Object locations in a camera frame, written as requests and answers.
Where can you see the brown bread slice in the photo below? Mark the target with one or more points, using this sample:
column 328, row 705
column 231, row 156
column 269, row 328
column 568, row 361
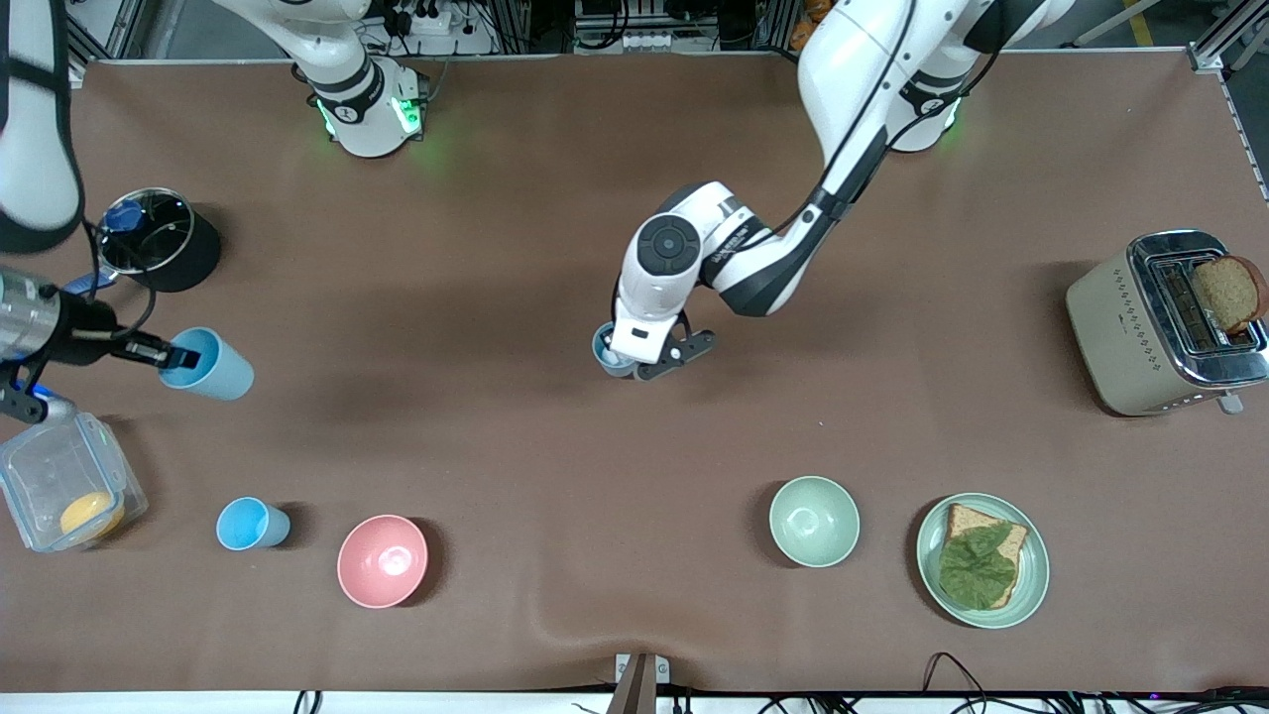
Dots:
column 967, row 518

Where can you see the beige and chrome toaster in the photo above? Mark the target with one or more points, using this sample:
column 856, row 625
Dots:
column 1120, row 337

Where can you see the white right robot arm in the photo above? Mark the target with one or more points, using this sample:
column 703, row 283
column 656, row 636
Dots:
column 362, row 109

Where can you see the clear plastic food container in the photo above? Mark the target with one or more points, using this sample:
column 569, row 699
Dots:
column 50, row 476

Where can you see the glass lid with blue knob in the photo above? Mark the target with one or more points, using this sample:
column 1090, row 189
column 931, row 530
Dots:
column 159, row 233

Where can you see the dark bread slice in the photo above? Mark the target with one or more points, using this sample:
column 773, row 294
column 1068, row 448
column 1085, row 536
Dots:
column 1229, row 293

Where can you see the white power strip with plugs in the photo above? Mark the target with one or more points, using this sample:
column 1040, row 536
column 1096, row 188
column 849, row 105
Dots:
column 431, row 20

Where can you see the pink bowl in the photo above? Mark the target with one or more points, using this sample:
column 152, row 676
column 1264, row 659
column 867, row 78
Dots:
column 382, row 560

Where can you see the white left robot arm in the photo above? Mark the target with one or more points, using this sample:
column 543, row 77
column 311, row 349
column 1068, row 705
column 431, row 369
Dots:
column 853, row 59

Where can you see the green lettuce leaf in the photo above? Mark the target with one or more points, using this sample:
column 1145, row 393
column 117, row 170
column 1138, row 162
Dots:
column 977, row 565

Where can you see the light green bowl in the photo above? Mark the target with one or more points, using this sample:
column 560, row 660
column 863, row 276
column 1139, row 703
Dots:
column 813, row 521

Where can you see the orange round food item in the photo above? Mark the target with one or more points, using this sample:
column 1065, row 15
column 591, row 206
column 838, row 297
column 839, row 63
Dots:
column 89, row 514

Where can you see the blue plastic cup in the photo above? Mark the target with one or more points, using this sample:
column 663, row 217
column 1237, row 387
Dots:
column 248, row 523
column 601, row 347
column 223, row 372

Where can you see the orange snack bag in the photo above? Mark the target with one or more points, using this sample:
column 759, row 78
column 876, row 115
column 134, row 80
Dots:
column 796, row 38

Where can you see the small white power strip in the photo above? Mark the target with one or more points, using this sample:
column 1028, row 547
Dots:
column 654, row 43

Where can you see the aluminium frame profile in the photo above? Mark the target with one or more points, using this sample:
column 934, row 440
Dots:
column 1211, row 57
column 117, row 25

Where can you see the brown tablecloth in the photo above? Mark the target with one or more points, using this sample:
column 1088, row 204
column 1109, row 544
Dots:
column 496, row 446

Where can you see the light green plate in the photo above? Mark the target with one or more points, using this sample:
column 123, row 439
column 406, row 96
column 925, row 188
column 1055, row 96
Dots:
column 1031, row 575

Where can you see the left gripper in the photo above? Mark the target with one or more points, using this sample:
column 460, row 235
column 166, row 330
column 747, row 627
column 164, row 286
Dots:
column 606, row 332

